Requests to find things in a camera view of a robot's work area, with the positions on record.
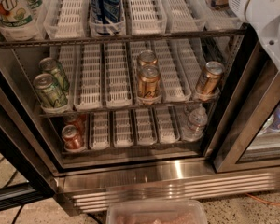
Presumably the white tea bottle dark label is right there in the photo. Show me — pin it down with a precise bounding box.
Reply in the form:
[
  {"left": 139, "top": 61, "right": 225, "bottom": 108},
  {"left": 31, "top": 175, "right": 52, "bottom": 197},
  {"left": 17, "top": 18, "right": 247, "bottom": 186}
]
[{"left": 205, "top": 0, "right": 229, "bottom": 10}]

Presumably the blue Pepsi plastic bottle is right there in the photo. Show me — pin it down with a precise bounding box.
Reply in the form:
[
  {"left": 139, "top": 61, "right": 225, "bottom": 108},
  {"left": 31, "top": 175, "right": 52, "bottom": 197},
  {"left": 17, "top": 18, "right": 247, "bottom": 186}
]
[{"left": 90, "top": 0, "right": 123, "bottom": 35}]

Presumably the stainless steel fridge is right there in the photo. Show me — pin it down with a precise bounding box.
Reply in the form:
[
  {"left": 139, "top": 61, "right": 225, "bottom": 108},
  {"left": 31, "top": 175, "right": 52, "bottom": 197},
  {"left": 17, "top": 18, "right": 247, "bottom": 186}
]
[{"left": 0, "top": 0, "right": 280, "bottom": 216}]

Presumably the clear water bottle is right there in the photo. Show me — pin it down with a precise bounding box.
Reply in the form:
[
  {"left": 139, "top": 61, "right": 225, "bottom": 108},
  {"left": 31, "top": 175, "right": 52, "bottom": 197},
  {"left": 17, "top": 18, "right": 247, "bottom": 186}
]
[{"left": 186, "top": 106, "right": 208, "bottom": 142}]

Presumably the front 7UP bottle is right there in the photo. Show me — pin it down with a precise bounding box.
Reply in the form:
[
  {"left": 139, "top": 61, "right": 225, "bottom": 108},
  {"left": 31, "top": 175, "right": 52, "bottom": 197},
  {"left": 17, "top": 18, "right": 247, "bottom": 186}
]
[{"left": 0, "top": 0, "right": 35, "bottom": 41}]

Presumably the gold can right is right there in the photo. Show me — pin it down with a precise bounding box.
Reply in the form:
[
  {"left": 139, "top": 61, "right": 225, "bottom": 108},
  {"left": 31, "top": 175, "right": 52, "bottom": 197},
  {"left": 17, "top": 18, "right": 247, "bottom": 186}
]
[{"left": 195, "top": 61, "right": 225, "bottom": 95}]

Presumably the gold can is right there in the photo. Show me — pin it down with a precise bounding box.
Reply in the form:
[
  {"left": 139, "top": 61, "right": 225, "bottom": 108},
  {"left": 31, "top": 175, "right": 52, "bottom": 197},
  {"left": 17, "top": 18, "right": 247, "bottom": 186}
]
[
  {"left": 195, "top": 61, "right": 225, "bottom": 95},
  {"left": 137, "top": 49, "right": 158, "bottom": 66},
  {"left": 137, "top": 64, "right": 160, "bottom": 99}
]

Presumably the rear gold can middle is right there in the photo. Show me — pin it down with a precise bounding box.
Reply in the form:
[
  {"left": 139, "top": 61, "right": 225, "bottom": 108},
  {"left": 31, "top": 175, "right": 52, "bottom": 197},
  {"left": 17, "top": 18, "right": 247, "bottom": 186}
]
[{"left": 137, "top": 49, "right": 158, "bottom": 66}]

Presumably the front gold can middle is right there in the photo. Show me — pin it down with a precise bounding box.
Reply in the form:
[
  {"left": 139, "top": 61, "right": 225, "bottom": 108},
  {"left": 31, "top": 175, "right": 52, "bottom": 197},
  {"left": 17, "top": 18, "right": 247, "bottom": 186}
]
[{"left": 137, "top": 64, "right": 160, "bottom": 99}]

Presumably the rear green can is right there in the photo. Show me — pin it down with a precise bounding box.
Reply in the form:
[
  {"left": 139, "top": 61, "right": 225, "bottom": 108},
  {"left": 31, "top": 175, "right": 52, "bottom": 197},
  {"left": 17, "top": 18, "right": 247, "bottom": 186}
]
[{"left": 39, "top": 57, "right": 70, "bottom": 93}]

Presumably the green can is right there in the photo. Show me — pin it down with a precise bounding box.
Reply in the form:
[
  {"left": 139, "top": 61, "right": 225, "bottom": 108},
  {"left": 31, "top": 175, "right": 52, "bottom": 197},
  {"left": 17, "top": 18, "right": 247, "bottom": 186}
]
[
  {"left": 33, "top": 73, "right": 68, "bottom": 108},
  {"left": 39, "top": 57, "right": 70, "bottom": 93}
]

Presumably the rear red can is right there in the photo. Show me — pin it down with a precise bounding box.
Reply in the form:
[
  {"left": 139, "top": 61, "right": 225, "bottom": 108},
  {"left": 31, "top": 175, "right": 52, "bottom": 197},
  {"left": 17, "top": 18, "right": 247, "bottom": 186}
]
[{"left": 63, "top": 114, "right": 85, "bottom": 134}]

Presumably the red can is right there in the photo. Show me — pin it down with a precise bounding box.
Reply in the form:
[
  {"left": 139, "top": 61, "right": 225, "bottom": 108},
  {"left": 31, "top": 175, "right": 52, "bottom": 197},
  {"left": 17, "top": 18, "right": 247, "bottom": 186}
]
[
  {"left": 63, "top": 114, "right": 85, "bottom": 134},
  {"left": 62, "top": 125, "right": 84, "bottom": 151}
]

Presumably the front green can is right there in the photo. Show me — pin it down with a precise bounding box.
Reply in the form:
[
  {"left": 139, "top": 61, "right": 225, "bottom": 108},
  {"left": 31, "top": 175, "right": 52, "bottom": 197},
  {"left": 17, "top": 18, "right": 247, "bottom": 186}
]
[{"left": 33, "top": 73, "right": 68, "bottom": 108}]

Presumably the front red can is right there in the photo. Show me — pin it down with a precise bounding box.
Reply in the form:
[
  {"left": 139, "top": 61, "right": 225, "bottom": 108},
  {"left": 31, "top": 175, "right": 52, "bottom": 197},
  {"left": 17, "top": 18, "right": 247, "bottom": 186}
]
[{"left": 62, "top": 125, "right": 84, "bottom": 151}]

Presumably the clear plastic container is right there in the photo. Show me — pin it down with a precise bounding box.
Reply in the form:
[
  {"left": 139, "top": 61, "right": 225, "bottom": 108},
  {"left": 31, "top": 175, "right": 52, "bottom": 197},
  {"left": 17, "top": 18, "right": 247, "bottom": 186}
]
[{"left": 106, "top": 200, "right": 208, "bottom": 224}]

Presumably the orange cable on floor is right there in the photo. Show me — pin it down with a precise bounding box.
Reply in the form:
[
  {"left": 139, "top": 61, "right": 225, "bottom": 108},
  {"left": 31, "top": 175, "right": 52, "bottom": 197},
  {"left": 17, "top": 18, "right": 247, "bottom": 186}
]
[{"left": 245, "top": 193, "right": 280, "bottom": 207}]

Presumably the black cable on floor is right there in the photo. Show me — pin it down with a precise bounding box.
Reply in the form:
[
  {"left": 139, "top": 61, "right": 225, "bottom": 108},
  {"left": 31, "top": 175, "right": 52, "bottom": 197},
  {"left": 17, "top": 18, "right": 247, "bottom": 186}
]
[{"left": 0, "top": 157, "right": 26, "bottom": 224}]

